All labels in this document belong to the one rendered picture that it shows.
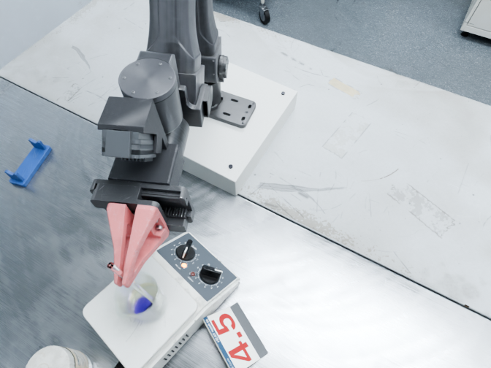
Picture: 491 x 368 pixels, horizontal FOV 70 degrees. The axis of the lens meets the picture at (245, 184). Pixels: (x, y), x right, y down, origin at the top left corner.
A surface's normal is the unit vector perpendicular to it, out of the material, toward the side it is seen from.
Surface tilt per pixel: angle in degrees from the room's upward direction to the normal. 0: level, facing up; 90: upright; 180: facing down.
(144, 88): 3
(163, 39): 61
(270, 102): 3
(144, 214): 22
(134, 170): 2
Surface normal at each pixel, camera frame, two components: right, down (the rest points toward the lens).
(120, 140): -0.08, 0.11
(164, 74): 0.04, -0.49
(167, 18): -0.08, 0.51
